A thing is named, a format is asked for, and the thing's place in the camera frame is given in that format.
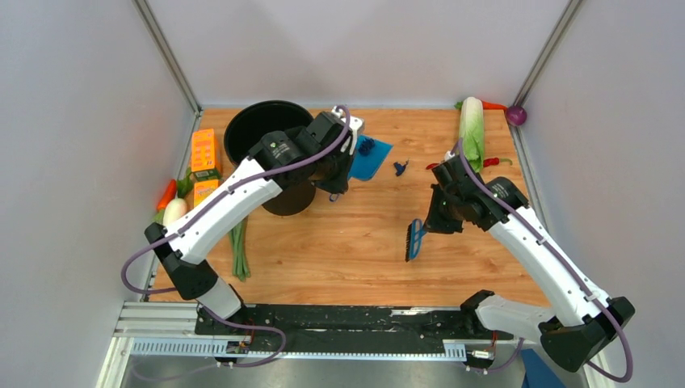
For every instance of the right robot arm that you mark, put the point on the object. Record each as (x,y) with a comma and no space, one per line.
(582,318)

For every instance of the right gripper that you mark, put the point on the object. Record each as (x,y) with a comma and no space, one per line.
(434,223)

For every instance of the orange juice carton front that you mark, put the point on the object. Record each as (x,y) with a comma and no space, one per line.
(203,189)

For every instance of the orange juice carton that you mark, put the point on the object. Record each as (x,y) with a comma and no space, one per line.
(205,160)
(203,189)

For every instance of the green bean bundle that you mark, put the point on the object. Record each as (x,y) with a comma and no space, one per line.
(237,238)

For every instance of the blue cloth at bottom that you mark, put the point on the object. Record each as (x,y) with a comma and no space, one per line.
(537,373)

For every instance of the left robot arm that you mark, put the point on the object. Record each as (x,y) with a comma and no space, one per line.
(320,153)

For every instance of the white daikon radish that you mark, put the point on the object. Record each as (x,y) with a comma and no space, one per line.
(174,210)

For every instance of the napa cabbage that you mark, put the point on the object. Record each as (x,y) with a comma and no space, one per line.
(472,132)

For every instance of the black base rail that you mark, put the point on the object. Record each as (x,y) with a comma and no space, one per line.
(351,329)

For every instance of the black trash bucket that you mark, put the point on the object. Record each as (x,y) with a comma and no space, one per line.
(251,133)

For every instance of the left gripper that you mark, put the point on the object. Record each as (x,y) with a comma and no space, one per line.
(338,186)

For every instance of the carrot at left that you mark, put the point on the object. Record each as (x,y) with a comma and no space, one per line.
(168,195)

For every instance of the blue paper scrap far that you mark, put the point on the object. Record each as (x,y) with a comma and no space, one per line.
(366,146)

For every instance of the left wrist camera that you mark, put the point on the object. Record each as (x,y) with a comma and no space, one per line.
(353,127)

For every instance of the purple onion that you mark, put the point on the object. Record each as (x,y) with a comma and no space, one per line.
(516,115)

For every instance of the red chili pepper right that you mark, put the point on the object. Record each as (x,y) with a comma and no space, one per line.
(489,162)

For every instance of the orange juice carton back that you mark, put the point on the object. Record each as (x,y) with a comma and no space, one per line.
(205,160)

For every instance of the carrot at right corner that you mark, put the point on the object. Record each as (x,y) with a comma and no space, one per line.
(493,106)

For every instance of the blue dustpan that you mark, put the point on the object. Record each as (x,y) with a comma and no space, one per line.
(365,168)

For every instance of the blue paper scrap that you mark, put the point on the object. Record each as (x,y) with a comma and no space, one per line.
(400,167)
(366,146)

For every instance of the blue hand brush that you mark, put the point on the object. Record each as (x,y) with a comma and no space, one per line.
(414,237)

